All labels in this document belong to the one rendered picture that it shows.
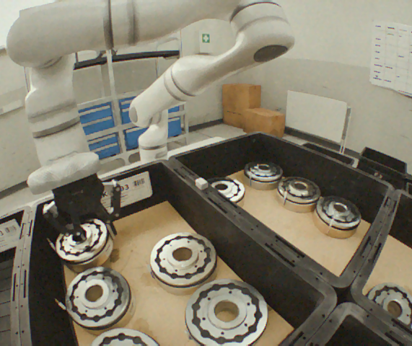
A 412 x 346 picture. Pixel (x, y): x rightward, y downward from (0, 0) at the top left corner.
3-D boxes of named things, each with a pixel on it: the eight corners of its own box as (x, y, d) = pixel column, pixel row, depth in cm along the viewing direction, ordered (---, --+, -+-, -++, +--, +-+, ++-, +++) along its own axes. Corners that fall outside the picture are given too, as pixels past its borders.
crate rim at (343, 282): (166, 166, 45) (164, 157, 44) (258, 138, 59) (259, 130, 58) (334, 304, 16) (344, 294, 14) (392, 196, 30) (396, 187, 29)
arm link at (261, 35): (307, 52, 26) (206, 99, 45) (288, 6, 25) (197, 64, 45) (282, 33, 20) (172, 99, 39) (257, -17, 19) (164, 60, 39)
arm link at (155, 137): (154, 92, 63) (157, 140, 71) (129, 96, 57) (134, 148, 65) (171, 94, 57) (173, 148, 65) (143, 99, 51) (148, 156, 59)
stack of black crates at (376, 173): (342, 205, 140) (358, 155, 118) (351, 190, 156) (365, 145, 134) (382, 226, 112) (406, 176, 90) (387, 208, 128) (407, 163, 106)
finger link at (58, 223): (47, 202, 25) (73, 222, 29) (40, 209, 25) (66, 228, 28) (45, 211, 23) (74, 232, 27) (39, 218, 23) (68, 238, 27)
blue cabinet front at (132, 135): (127, 149, 215) (117, 99, 187) (181, 133, 252) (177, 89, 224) (128, 150, 213) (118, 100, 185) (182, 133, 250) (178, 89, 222)
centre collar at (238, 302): (198, 307, 21) (198, 305, 21) (231, 288, 24) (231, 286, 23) (221, 337, 18) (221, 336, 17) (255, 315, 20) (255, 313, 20)
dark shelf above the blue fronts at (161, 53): (73, 71, 177) (72, 67, 174) (164, 58, 240) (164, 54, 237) (74, 68, 146) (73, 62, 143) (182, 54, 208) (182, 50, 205)
